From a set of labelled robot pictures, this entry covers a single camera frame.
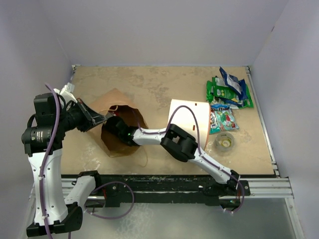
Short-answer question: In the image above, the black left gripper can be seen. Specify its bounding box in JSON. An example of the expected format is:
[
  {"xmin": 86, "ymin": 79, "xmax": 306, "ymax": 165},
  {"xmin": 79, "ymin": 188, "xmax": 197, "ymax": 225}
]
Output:
[{"xmin": 56, "ymin": 98, "xmax": 107, "ymax": 132}]

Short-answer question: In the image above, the brown paper bag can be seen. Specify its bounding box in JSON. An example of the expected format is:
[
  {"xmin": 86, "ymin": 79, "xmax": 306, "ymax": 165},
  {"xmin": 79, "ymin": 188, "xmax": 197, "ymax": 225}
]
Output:
[{"xmin": 88, "ymin": 88, "xmax": 148, "ymax": 157}]

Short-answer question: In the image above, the blue white snack packet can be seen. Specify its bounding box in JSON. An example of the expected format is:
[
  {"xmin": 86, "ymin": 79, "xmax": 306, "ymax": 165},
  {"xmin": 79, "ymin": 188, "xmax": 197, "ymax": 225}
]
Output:
[{"xmin": 210, "ymin": 104, "xmax": 230, "ymax": 112}]

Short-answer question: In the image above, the green foxs candy packet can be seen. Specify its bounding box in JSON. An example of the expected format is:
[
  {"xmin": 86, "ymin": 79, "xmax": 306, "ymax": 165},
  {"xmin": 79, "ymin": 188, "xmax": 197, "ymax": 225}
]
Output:
[{"xmin": 209, "ymin": 110, "xmax": 239, "ymax": 134}]

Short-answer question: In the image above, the dark blue snack packet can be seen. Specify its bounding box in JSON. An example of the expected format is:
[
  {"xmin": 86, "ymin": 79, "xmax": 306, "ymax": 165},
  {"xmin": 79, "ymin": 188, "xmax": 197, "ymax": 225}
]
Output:
[{"xmin": 219, "ymin": 67, "xmax": 246, "ymax": 100}]

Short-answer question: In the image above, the dark blue kettle chips bag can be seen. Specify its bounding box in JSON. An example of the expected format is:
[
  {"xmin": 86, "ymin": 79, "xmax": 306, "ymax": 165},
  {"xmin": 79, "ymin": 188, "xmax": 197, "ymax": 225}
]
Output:
[{"xmin": 224, "ymin": 84, "xmax": 254, "ymax": 109}]

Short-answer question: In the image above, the green yellow snack bag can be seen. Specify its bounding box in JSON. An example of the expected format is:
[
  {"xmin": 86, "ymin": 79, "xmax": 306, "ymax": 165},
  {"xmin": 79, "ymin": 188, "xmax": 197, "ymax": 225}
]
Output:
[{"xmin": 206, "ymin": 78, "xmax": 254, "ymax": 109}]

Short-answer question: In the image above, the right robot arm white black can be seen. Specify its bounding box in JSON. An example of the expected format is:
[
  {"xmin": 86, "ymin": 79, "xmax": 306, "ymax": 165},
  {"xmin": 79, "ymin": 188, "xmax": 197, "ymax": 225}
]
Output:
[{"xmin": 102, "ymin": 116, "xmax": 243, "ymax": 195}]

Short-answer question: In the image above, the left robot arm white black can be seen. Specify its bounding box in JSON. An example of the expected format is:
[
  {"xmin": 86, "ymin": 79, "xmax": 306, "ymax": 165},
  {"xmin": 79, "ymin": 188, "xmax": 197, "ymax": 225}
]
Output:
[{"xmin": 21, "ymin": 90, "xmax": 106, "ymax": 237}]

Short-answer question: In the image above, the white cylindrical toy drum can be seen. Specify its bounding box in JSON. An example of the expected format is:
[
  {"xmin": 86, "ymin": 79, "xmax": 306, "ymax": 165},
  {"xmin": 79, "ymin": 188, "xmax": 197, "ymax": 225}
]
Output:
[{"xmin": 168, "ymin": 99, "xmax": 210, "ymax": 149}]

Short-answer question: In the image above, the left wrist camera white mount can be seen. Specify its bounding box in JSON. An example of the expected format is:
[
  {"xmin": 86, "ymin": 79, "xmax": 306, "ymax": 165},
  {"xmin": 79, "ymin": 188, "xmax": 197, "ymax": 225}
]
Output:
[{"xmin": 54, "ymin": 83, "xmax": 77, "ymax": 103}]

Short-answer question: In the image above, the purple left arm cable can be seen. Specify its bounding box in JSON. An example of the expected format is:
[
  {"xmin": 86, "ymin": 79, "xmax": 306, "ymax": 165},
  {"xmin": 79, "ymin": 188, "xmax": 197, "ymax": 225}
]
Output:
[{"xmin": 39, "ymin": 83, "xmax": 135, "ymax": 239}]

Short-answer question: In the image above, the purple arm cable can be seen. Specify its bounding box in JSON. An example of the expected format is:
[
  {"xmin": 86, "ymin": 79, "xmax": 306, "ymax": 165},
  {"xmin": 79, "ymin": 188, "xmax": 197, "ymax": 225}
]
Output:
[
  {"xmin": 131, "ymin": 105, "xmax": 246, "ymax": 215},
  {"xmin": 39, "ymin": 83, "xmax": 135, "ymax": 239}
]

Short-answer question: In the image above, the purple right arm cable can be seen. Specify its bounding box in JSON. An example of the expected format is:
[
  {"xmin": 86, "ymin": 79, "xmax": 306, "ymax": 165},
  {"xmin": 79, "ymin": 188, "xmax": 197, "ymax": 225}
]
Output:
[{"xmin": 131, "ymin": 105, "xmax": 246, "ymax": 215}]

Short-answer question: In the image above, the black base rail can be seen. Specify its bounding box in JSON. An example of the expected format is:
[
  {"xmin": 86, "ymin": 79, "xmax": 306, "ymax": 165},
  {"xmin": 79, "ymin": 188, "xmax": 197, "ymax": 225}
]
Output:
[{"xmin": 88, "ymin": 174, "xmax": 251, "ymax": 209}]

